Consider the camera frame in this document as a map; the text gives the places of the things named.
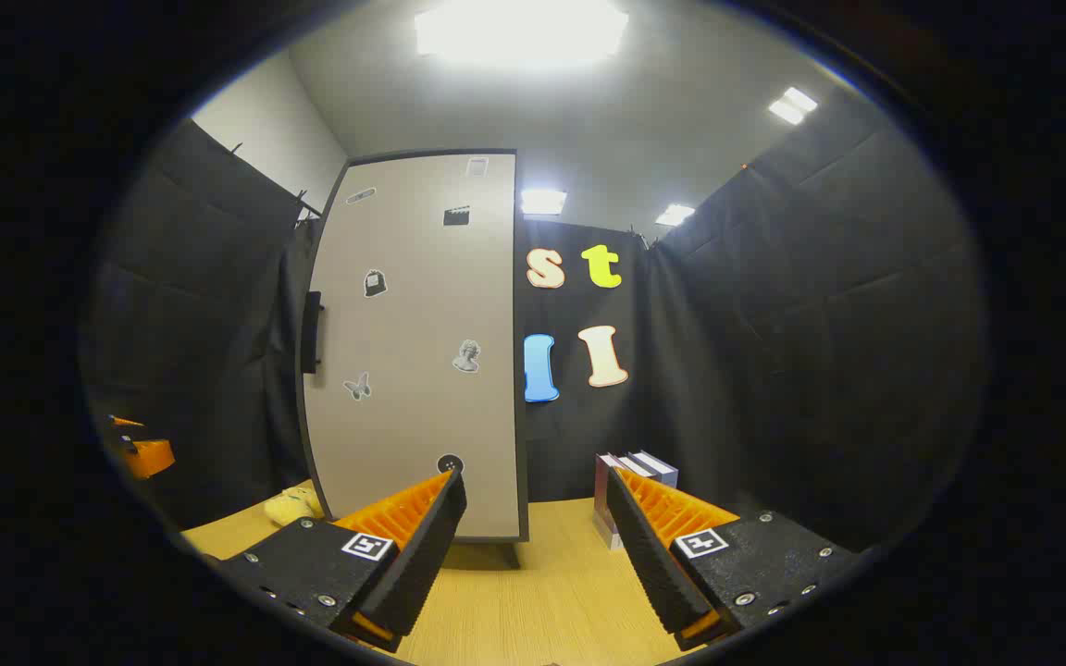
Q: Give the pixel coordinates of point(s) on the large ceiling light panel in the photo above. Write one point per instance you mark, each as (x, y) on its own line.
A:
(519, 32)

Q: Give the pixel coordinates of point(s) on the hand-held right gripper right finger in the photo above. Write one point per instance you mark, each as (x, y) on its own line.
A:
(649, 555)

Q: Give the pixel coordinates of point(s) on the white spine book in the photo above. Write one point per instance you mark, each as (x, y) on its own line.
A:
(637, 465)

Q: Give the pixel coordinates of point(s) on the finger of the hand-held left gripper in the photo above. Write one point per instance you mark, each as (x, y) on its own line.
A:
(152, 458)
(126, 423)

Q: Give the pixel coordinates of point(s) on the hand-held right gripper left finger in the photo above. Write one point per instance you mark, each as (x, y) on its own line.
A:
(422, 555)

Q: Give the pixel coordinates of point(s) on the black backdrop cloth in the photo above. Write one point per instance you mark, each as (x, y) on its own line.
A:
(774, 370)

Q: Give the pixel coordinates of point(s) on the yellow plush toy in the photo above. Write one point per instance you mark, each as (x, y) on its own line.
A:
(291, 507)

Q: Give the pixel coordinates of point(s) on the grey cabinet door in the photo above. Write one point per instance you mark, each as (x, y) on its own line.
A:
(422, 314)

